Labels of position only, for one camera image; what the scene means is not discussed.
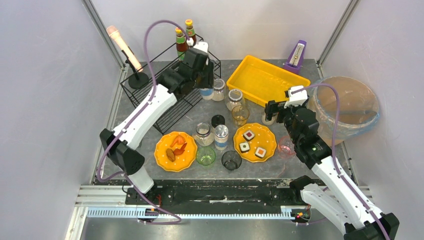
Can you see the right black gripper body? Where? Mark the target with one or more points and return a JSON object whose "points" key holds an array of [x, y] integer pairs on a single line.
{"points": [[274, 109]]}

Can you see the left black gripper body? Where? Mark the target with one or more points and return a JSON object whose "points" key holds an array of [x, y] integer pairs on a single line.
{"points": [[205, 72]]}

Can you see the black cap shaker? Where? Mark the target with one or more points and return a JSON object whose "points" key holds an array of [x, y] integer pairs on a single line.
{"points": [[217, 120], [267, 122]]}

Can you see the blue band spice jar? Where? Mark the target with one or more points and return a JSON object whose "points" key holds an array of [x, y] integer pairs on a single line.
{"points": [[221, 134], [206, 93]]}

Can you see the green label sauce bottle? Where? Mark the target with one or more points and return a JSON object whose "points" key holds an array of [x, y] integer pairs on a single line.
{"points": [[181, 44]]}

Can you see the red label sauce bottle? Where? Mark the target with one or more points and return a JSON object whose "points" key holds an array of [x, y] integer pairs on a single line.
{"points": [[190, 30]]}

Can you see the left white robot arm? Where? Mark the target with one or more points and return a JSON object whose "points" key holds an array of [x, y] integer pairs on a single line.
{"points": [[196, 70]]}

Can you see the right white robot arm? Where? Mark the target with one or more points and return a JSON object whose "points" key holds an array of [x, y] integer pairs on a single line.
{"points": [[348, 208]]}

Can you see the open glass jar back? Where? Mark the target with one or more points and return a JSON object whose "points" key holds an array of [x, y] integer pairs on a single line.
{"points": [[219, 89]]}

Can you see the open glass jar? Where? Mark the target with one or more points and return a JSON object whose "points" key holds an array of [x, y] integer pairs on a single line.
{"points": [[203, 134], [219, 89], [235, 98]]}

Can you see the yellow plastic bin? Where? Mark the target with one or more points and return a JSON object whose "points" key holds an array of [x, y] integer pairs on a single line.
{"points": [[261, 81]]}

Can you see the amber glass cup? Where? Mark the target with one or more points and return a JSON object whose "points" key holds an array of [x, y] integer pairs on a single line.
{"points": [[240, 115]]}

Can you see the red centre sushi piece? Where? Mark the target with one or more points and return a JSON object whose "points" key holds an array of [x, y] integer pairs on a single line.
{"points": [[248, 135]]}

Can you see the open glass jar middle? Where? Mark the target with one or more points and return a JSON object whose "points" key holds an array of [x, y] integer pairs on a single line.
{"points": [[235, 98]]}

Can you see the yellow plate with sushi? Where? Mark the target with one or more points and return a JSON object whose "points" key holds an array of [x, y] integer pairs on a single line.
{"points": [[263, 138]]}

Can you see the pink glass cup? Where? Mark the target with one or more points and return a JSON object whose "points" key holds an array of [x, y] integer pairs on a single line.
{"points": [[286, 147]]}

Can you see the orange centre sushi piece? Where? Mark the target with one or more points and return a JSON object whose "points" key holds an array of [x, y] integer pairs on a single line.
{"points": [[260, 152]]}

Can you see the green centre sushi piece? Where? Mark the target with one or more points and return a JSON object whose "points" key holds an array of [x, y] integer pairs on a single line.
{"points": [[244, 147]]}

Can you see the purple metronome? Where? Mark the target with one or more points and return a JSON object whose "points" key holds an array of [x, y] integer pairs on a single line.
{"points": [[295, 59]]}

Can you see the open glass jar front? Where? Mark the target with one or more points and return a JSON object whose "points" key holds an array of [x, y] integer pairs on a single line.
{"points": [[203, 134]]}

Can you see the pink microphone on stand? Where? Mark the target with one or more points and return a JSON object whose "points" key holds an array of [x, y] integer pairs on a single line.
{"points": [[124, 49]]}

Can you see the dark glass cup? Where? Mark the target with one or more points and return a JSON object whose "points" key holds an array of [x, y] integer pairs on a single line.
{"points": [[231, 160]]}

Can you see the orange chicken wing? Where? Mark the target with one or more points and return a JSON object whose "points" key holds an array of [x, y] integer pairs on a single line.
{"points": [[178, 140]]}

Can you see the green glass cup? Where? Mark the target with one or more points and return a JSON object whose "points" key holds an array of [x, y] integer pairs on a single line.
{"points": [[205, 155]]}

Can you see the red chicken wing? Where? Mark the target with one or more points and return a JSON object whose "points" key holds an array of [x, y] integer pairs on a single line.
{"points": [[180, 151]]}

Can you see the yellow plate with chicken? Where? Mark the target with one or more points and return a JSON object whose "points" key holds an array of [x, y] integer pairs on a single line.
{"points": [[182, 161]]}

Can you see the round bin with plastic liner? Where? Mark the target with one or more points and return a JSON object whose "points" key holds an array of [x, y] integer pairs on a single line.
{"points": [[359, 108]]}

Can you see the brown chicken piece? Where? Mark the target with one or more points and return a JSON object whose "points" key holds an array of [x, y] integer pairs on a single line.
{"points": [[170, 154]]}

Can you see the black wire rack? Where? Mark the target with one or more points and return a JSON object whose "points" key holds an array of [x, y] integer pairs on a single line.
{"points": [[161, 63]]}

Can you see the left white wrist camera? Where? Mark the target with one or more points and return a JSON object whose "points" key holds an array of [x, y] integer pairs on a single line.
{"points": [[199, 48]]}

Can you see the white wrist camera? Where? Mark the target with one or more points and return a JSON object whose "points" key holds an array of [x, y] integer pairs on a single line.
{"points": [[296, 95], [199, 48]]}

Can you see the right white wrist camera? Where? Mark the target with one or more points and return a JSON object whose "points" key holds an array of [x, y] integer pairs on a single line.
{"points": [[296, 95]]}

